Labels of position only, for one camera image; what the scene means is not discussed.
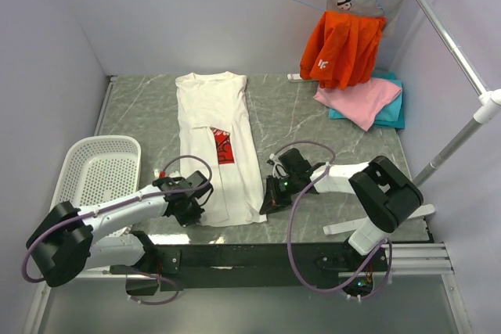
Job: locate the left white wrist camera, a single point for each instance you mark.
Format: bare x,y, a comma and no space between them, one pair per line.
164,174

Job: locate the metal clothes rack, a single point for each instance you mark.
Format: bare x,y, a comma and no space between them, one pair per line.
439,101

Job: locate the aluminium frame rail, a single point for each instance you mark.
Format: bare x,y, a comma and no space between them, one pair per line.
418,299

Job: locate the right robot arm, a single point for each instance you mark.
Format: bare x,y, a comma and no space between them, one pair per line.
387,196

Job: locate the orange t-shirt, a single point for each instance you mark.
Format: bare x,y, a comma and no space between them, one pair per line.
342,50

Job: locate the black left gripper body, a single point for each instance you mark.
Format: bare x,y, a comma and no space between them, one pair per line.
190,214

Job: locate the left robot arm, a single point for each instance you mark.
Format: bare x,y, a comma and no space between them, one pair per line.
72,239

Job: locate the pink folded t-shirt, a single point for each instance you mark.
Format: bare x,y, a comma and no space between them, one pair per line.
364,101

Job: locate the white t-shirt with red print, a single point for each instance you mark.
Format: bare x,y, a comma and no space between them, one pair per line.
216,139

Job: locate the black base beam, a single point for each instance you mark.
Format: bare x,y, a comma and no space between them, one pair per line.
322,264

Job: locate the teal folded t-shirt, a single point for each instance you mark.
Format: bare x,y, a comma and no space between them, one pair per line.
393,111

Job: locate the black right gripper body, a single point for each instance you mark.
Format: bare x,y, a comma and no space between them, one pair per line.
281,190

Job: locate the white perforated laundry basket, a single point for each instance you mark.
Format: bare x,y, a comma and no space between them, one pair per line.
98,169

